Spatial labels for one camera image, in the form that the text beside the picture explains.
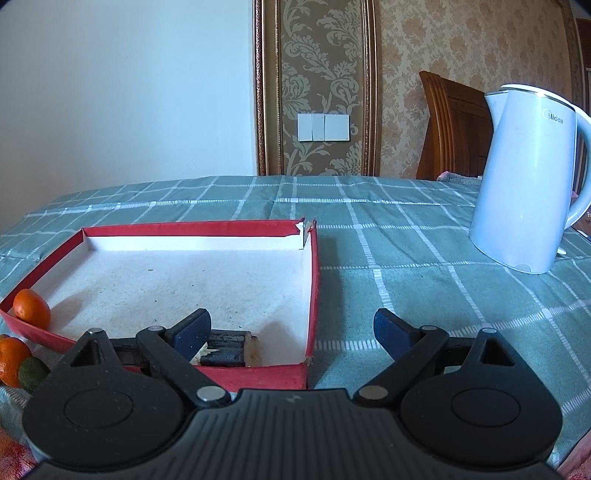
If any pink cloth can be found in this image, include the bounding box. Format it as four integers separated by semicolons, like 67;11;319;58
436;170;484;186

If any red patterned cloth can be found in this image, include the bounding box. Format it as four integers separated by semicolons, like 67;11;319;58
0;415;43;468

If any small dark green fruit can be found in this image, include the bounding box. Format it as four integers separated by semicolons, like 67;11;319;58
18;357;50;394

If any red cardboard box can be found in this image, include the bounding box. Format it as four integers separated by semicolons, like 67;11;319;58
0;219;321;393

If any green checked bedsheet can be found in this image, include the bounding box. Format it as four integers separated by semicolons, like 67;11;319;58
0;174;591;464

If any white wall switch panel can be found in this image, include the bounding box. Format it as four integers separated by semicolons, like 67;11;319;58
297;112;352;142

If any gold ornate wall frame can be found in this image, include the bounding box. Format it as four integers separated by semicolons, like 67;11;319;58
252;0;380;177

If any wooden headboard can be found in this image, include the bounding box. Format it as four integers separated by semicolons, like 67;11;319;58
417;71;496;182

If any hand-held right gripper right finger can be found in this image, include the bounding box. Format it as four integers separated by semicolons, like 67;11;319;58
353;308;525;408

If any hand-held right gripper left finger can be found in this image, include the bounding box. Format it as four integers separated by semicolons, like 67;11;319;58
60;308;232;409

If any black ribbed object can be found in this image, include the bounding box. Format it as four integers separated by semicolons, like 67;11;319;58
205;329;259;368

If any orange tangerine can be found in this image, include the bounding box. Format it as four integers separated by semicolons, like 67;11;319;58
0;335;34;388
12;288;52;331

